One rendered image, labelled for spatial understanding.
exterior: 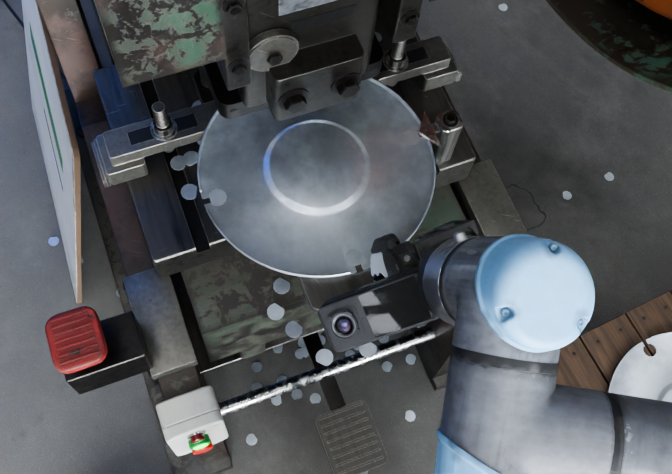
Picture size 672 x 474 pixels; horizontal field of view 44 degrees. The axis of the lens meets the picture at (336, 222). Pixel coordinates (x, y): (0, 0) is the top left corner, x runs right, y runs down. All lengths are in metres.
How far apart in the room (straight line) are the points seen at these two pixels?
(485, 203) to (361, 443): 0.56
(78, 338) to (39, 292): 0.87
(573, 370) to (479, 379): 0.89
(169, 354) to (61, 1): 0.50
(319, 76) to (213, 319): 0.38
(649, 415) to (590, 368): 0.85
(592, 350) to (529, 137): 0.70
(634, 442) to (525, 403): 0.08
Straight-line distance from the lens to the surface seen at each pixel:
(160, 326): 1.11
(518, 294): 0.56
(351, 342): 0.74
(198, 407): 1.10
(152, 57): 0.74
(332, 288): 0.97
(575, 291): 0.57
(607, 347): 1.50
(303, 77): 0.87
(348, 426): 1.56
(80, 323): 1.00
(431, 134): 1.06
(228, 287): 1.12
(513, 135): 2.02
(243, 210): 1.01
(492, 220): 1.19
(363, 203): 1.01
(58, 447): 1.77
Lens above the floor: 1.70
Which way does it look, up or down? 66 degrees down
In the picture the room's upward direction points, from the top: 8 degrees clockwise
